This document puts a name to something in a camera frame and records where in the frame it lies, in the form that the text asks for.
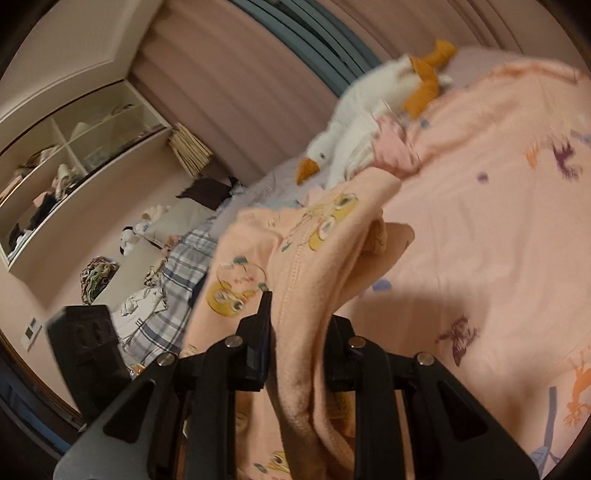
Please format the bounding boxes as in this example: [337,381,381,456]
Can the pink printed duvet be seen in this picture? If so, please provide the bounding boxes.
[349,60,590,476]

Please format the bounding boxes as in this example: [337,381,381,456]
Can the folded white and pink clothes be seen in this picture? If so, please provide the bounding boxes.
[345,113,420,180]

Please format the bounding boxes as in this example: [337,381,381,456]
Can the blue-grey curtain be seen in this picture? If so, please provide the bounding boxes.
[231,0,381,97]

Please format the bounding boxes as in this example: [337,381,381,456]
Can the plaid blanket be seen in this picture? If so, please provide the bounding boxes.
[121,219,216,367]

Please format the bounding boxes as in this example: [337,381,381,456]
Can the white goose plush toy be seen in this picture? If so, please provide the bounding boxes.
[294,39,458,188]

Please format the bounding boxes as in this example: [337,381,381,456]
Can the white wall shelf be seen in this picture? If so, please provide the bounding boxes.
[1,80,170,276]

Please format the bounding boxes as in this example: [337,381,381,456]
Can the pink curtains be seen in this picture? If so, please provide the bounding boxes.
[128,0,555,188]

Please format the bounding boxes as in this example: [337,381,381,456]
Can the dark brown cushion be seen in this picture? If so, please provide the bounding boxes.
[176,176,240,211]

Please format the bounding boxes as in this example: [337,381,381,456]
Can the yellow hanging fabric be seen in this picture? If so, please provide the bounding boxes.
[168,123,214,179]

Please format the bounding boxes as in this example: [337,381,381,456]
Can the orange duck print shirt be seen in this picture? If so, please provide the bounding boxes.
[182,168,414,479]

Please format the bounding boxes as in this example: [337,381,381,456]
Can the white patterned garment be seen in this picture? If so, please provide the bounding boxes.
[111,287,167,343]

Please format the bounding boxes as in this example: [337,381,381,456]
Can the small plush toys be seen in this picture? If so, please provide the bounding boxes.
[119,205,170,256]

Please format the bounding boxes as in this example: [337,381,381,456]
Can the beige pillow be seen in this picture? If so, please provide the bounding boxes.
[94,198,214,309]

